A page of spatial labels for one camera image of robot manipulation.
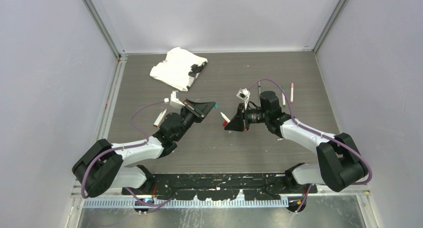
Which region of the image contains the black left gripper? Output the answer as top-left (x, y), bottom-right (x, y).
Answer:
top-left (175, 99), bottom-right (215, 141)

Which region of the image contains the white pen green tip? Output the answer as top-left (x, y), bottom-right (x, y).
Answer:
top-left (281, 86), bottom-right (286, 107)

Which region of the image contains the white pen red tip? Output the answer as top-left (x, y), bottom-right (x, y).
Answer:
top-left (153, 109), bottom-right (167, 127)

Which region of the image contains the white pen orange tip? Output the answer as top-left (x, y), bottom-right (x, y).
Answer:
top-left (290, 82), bottom-right (294, 104)

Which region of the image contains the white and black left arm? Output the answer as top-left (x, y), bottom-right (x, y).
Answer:
top-left (71, 98), bottom-right (216, 199)

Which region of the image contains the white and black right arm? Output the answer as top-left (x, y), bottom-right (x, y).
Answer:
top-left (221, 89), bottom-right (371, 193)

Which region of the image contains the white crumpled cloth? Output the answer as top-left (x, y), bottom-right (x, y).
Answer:
top-left (150, 47), bottom-right (208, 92)

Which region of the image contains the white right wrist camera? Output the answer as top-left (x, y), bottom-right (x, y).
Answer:
top-left (236, 88), bottom-right (250, 109)

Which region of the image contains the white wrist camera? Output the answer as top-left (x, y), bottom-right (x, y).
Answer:
top-left (236, 88), bottom-right (250, 109)
top-left (164, 90), bottom-right (185, 109)

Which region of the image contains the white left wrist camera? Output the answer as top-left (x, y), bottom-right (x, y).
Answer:
top-left (164, 90), bottom-right (185, 109)

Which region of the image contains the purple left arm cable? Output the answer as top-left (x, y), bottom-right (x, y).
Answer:
top-left (81, 101), bottom-right (166, 214)

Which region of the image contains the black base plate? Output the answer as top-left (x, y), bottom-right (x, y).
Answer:
top-left (132, 173), bottom-right (317, 201)

